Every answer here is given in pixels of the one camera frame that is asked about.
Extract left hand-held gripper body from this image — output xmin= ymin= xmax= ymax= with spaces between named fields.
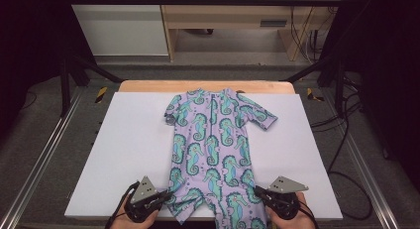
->
xmin=123 ymin=175 xmax=166 ymax=224

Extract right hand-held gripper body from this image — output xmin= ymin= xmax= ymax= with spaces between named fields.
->
xmin=263 ymin=175 xmax=310 ymax=221

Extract purple seahorse print baby swimsuit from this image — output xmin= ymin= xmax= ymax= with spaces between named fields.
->
xmin=163 ymin=86 xmax=278 ymax=229

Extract person's left hand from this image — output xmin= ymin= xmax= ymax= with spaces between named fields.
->
xmin=110 ymin=204 xmax=160 ymax=229

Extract person's right hand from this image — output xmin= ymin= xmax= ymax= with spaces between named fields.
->
xmin=264 ymin=192 xmax=317 ymax=229

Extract white board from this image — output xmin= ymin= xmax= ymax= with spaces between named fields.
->
xmin=63 ymin=91 xmax=344 ymax=222

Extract yellow black tape strip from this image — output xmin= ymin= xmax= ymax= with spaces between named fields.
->
xmin=94 ymin=86 xmax=109 ymax=105
xmin=305 ymin=87 xmax=325 ymax=103

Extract wooden table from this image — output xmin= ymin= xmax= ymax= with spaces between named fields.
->
xmin=117 ymin=79 xmax=296 ymax=95

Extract black curtain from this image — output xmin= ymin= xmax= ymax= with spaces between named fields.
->
xmin=0 ymin=0 xmax=97 ymax=138
xmin=320 ymin=0 xmax=420 ymax=193

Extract white cabinet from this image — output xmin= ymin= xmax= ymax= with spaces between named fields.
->
xmin=64 ymin=0 xmax=170 ymax=57

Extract light wooden desk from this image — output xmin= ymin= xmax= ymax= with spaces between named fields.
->
xmin=157 ymin=0 xmax=345 ymax=62

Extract left hand-held gripper black cable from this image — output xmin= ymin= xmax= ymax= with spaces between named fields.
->
xmin=104 ymin=180 xmax=141 ymax=229

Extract hand-held gripper black cable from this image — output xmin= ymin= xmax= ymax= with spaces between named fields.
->
xmin=104 ymin=180 xmax=141 ymax=229
xmin=297 ymin=200 xmax=321 ymax=229

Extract right hand-held gripper black cable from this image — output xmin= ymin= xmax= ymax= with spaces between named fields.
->
xmin=297 ymin=200 xmax=321 ymax=229

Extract black looped floor cable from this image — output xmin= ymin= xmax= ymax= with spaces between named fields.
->
xmin=328 ymin=171 xmax=374 ymax=221

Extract aluminium rail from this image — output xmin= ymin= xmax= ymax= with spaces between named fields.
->
xmin=0 ymin=86 xmax=84 ymax=229
xmin=321 ymin=88 xmax=401 ymax=229

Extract black floor cables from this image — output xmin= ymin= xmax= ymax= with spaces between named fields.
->
xmin=309 ymin=74 xmax=365 ymax=172

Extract black metal frame strut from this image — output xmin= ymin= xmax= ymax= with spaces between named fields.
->
xmin=59 ymin=53 xmax=124 ymax=118
xmin=282 ymin=56 xmax=347 ymax=118

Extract hanging cables under desk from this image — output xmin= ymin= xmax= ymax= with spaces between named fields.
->
xmin=288 ymin=0 xmax=338 ymax=63

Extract black horizontal frame bar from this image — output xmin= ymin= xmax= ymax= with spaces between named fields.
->
xmin=64 ymin=0 xmax=345 ymax=7

